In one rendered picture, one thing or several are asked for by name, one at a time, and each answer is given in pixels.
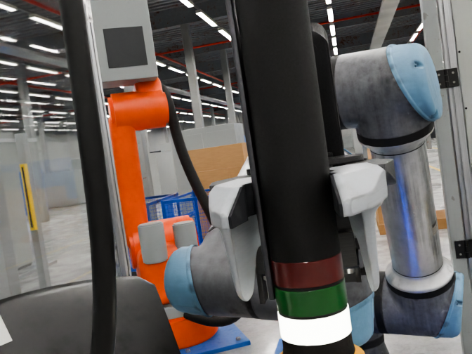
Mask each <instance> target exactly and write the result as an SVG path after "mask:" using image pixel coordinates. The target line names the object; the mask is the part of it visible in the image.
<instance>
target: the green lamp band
mask: <svg viewBox="0 0 472 354"><path fill-rule="evenodd" d="M274 289H275V298H276V304H277V310H278V312H279V313H281V314H283V315H287V316H291V317H315V316H321V315H327V314H330V313H334V312H336V311H339V310H341V309H342V308H344V307H345V306H346V305H347V304H348V297H347V291H346V281H345V278H344V280H343V281H342V282H341V283H339V284H337V285H334V286H333V287H328V288H325V289H319V290H314V291H283V290H280V289H277V288H276V287H275V286H274Z"/></svg>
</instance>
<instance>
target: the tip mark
mask: <svg viewBox="0 0 472 354"><path fill-rule="evenodd" d="M10 341H12V338H11V336H10V334H9V333H8V330H7V328H6V326H5V324H4V321H3V320H2V318H1V316H0V346H1V345H4V344H5V343H8V342H10Z"/></svg>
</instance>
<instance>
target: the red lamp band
mask: <svg viewBox="0 0 472 354"><path fill-rule="evenodd" d="M270 263H271V268H272V274H273V283H274V284H275V285H276V286H278V287H282V288H287V289H307V288H313V287H321V286H325V285H328V284H332V283H335V282H337V281H339V280H341V279H342V278H343V277H344V270H343V260H342V254H341V251H340V253H339V254H337V255H335V256H333V257H330V258H326V259H322V260H319V261H311V262H305V263H278V262H274V261H272V260H270Z"/></svg>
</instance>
